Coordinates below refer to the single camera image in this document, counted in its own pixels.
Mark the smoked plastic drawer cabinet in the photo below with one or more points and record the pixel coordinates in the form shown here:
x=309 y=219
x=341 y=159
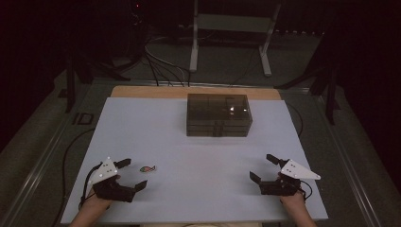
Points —
x=217 y=107

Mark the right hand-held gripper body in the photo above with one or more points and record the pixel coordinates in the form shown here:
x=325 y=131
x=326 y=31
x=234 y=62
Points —
x=279 y=187

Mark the grey metal stand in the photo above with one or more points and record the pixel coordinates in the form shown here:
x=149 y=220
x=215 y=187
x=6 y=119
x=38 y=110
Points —
x=194 y=47

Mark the black tripod stand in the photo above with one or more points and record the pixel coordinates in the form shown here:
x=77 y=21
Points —
x=71 y=85
x=330 y=94

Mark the aluminium floor rail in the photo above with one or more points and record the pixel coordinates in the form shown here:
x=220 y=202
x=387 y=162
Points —
x=34 y=183
x=350 y=164

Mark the white table board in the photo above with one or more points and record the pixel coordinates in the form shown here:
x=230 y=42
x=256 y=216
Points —
x=195 y=176

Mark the small colourful fish figure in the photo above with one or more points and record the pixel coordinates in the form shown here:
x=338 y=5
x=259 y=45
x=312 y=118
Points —
x=148 y=169

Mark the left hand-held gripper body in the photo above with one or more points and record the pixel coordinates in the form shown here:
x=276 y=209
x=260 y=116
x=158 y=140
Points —
x=110 y=189

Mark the wooden table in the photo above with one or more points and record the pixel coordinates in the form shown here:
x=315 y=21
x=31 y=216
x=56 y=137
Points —
x=151 y=92

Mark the person's right hand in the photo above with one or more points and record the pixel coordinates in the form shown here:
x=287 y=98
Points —
x=294 y=203

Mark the person's left hand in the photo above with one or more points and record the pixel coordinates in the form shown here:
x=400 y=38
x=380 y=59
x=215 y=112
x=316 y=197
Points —
x=94 y=203

